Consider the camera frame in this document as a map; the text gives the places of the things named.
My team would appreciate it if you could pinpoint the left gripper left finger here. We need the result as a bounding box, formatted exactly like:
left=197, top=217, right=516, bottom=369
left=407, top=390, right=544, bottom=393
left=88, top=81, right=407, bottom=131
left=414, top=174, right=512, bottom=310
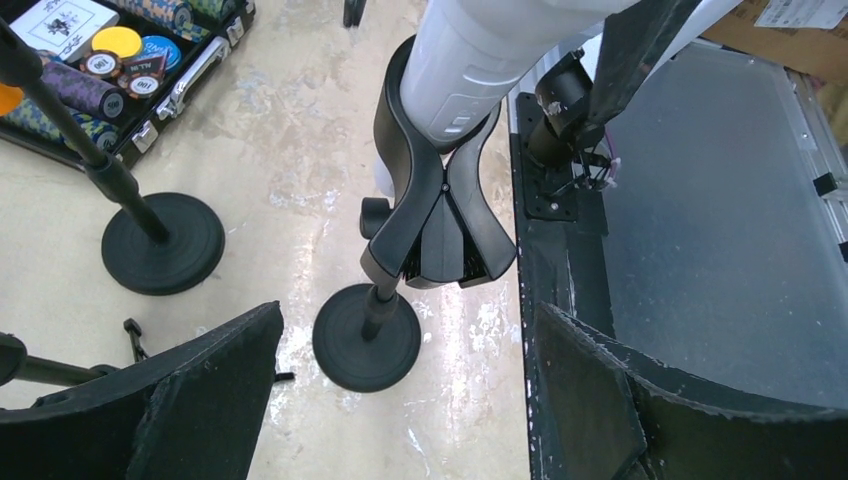
left=1, top=302, right=284, bottom=479

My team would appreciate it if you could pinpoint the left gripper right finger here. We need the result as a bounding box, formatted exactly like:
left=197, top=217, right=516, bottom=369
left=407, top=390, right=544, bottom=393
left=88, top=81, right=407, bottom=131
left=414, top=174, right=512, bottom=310
left=534, top=304, right=847, bottom=479

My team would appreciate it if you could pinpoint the orange mic round stand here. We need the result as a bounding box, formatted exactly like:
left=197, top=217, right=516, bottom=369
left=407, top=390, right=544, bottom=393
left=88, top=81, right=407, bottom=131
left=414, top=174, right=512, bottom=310
left=1, top=23, right=225, bottom=296

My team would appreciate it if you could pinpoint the white mic clamp stand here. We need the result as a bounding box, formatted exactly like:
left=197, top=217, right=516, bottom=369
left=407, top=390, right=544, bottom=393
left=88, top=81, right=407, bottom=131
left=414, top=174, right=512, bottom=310
left=312, top=39, right=516, bottom=393

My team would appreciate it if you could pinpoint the white microphone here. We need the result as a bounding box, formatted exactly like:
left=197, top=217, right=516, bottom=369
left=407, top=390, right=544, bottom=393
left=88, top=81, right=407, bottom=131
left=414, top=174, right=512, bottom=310
left=374, top=1, right=631, bottom=202

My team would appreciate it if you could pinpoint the orange microphone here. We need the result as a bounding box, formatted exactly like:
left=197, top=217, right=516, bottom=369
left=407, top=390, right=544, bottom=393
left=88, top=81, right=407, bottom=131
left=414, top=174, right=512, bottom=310
left=0, top=83, right=24, bottom=116

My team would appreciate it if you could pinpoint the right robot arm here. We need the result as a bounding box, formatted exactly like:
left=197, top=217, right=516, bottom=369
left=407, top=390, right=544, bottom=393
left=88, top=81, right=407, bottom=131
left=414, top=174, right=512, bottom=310
left=527, top=1, right=738, bottom=169

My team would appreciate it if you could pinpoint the purple poker chip roll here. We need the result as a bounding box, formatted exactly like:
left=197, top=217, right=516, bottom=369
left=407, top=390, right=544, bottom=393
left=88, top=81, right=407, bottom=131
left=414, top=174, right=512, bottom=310
left=41, top=61, right=126, bottom=121

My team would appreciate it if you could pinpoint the black poker chip case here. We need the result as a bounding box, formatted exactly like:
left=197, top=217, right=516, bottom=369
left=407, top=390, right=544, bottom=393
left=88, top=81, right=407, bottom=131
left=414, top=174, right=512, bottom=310
left=1, top=1, right=256, bottom=167

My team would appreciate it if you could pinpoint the yellow dealer chip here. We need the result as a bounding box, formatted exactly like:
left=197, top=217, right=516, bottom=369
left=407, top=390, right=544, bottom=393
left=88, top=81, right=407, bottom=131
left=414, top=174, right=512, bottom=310
left=91, top=26, right=143, bottom=59

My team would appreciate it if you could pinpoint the white playing card box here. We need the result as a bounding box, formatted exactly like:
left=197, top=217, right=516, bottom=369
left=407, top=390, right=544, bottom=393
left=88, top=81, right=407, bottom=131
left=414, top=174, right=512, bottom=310
left=8, top=0, right=120, bottom=63

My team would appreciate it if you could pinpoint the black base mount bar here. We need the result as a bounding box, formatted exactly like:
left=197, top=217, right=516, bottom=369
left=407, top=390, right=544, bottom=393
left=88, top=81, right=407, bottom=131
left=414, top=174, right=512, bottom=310
left=507, top=91, right=614, bottom=479

